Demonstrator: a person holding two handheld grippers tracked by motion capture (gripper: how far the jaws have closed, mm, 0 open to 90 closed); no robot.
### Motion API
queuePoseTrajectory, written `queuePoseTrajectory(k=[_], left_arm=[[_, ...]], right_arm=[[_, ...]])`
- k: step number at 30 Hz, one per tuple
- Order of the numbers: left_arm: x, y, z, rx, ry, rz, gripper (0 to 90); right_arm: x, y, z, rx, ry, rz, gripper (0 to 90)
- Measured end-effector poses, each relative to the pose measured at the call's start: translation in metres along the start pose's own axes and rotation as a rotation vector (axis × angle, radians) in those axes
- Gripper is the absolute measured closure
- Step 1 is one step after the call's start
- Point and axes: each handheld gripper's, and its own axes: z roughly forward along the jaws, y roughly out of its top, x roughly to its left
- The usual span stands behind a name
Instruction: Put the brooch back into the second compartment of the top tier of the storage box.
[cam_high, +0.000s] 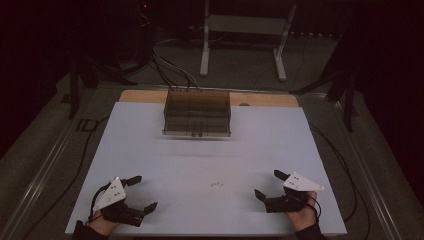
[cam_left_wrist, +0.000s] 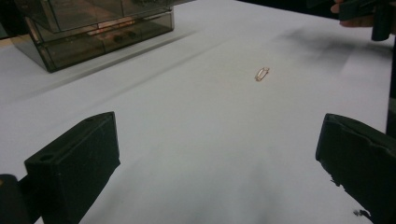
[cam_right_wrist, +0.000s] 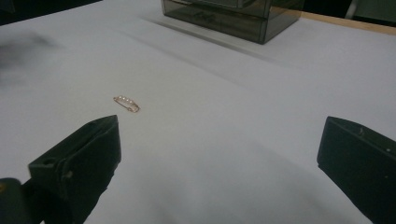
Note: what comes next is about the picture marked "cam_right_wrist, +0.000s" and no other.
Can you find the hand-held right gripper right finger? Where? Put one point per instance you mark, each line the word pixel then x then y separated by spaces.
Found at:
pixel 358 161

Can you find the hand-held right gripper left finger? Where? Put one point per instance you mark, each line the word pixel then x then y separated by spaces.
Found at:
pixel 81 165

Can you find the gold pearl brooch pin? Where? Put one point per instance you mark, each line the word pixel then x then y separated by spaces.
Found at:
pixel 126 103

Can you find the smoky transparent drawer box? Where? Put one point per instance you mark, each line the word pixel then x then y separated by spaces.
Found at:
pixel 230 17

